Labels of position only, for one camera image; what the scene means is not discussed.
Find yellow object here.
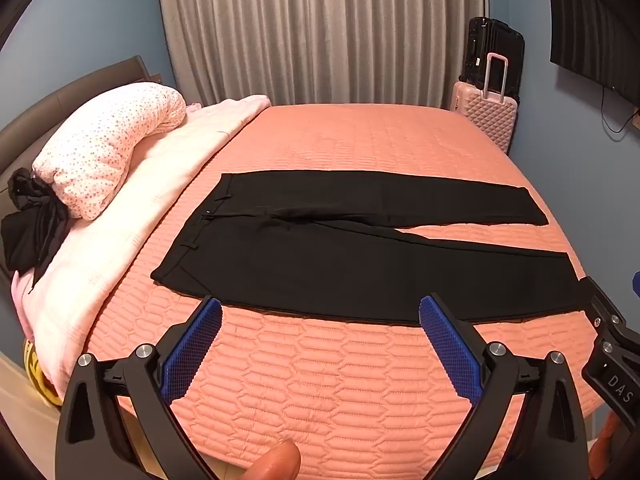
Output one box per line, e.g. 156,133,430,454
22,337,63,406

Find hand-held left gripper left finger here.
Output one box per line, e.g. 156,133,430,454
56,296,223,480

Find grey pleated curtain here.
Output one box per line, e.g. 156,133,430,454
157,0,493,110

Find black television cable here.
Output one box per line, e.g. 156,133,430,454
601,87,636,136

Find pale pink blanket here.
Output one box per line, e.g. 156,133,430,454
11,95,272,396

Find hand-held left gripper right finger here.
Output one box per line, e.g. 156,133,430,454
419,294,590,480

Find orange cloth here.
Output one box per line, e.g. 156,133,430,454
590,410,636,466

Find pink floral pillow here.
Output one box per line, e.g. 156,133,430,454
32,81,187,221

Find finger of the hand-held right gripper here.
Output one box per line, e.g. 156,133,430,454
580,277,627,357

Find black pants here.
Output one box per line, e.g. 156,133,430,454
151,171,596,323

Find wall-mounted television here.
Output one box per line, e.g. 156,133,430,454
547,0,640,106

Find black suitcase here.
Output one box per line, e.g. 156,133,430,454
459,16,526,98

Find grey bed headboard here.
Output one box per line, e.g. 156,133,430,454
0,56,166,281

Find person's left hand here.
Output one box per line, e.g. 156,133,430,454
248,439,302,480

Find pink quilted bed cover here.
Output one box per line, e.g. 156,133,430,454
92,104,608,466

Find pink suitcase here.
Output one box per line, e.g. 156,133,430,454
450,52,519,156

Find black crumpled cloth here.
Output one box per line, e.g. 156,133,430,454
0,167,68,291

